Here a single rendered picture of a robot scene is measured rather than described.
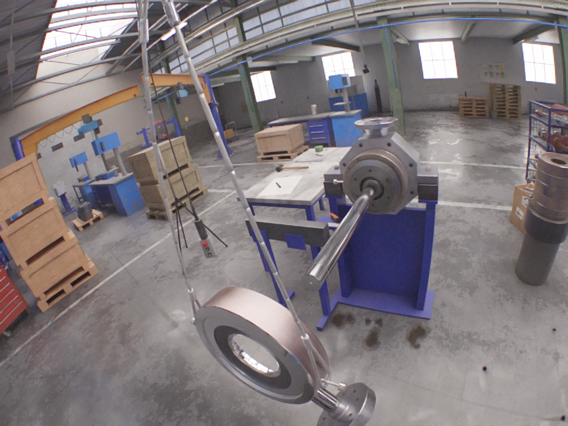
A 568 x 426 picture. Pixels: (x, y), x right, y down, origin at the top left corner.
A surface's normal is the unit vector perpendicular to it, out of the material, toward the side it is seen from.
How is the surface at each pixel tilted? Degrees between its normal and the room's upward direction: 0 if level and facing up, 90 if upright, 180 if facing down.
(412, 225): 90
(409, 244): 90
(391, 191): 90
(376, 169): 90
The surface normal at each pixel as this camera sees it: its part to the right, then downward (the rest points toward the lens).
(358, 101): -0.54, 0.47
